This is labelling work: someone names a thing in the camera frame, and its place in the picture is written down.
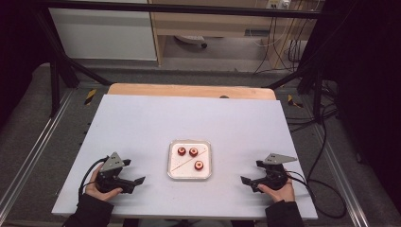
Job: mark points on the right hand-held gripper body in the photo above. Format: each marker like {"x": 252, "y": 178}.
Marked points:
{"x": 273, "y": 176}

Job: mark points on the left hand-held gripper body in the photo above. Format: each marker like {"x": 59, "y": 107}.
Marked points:
{"x": 111, "y": 164}

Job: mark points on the wooden skewer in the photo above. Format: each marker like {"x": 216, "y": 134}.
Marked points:
{"x": 183, "y": 164}

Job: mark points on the metal tray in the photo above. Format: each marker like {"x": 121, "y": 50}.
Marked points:
{"x": 189, "y": 174}

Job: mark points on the red hawthorn fruit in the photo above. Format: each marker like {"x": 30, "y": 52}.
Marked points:
{"x": 199, "y": 165}
{"x": 193, "y": 152}
{"x": 181, "y": 151}

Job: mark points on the person's right hand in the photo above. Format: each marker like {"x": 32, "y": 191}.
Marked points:
{"x": 281, "y": 194}

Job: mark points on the person's left hand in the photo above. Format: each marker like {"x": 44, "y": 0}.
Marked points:
{"x": 94, "y": 191}

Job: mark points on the yellow black floor tape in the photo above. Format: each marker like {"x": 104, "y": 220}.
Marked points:
{"x": 293, "y": 101}
{"x": 90, "y": 96}

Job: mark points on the wooden table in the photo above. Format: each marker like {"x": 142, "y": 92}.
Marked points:
{"x": 189, "y": 91}

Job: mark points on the white cabinet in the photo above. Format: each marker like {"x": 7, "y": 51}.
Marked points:
{"x": 101, "y": 34}

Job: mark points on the black curtain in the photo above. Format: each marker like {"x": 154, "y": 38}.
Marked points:
{"x": 15, "y": 56}
{"x": 369, "y": 78}

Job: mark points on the office chair base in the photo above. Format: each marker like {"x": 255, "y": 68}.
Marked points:
{"x": 190, "y": 39}

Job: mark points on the white power strip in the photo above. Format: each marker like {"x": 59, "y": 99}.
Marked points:
{"x": 278, "y": 3}

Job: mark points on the aluminium floor rail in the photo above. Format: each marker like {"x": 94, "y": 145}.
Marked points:
{"x": 342, "y": 176}
{"x": 34, "y": 148}

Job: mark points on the black metal frame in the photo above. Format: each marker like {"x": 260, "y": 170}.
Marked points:
{"x": 176, "y": 8}

